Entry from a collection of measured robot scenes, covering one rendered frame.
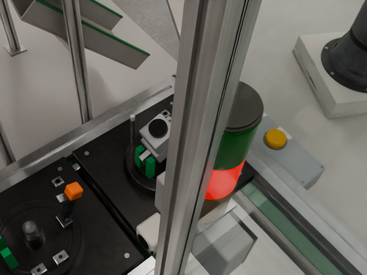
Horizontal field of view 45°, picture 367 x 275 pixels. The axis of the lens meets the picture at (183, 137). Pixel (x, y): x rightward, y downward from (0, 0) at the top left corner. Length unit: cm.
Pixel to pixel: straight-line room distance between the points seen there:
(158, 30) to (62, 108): 154
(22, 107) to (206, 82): 83
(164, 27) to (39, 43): 143
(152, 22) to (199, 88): 231
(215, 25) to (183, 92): 7
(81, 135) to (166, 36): 166
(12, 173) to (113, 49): 29
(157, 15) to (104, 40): 178
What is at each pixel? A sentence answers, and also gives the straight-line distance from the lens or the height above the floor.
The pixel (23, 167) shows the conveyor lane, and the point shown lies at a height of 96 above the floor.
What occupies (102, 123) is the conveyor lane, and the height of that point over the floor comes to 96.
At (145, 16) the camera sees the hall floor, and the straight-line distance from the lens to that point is 260.
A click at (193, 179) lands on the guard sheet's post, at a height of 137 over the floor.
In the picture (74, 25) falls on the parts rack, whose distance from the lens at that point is 74.
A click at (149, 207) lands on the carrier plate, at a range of 77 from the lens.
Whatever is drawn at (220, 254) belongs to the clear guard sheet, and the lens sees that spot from 41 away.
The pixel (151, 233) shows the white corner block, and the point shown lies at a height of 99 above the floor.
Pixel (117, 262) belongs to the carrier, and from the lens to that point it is 73.
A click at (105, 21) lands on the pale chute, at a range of 99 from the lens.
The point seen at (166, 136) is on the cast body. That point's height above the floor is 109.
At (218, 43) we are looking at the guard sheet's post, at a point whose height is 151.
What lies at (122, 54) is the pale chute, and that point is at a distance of 88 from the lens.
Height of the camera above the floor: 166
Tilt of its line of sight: 54 degrees down
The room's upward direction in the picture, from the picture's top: 9 degrees clockwise
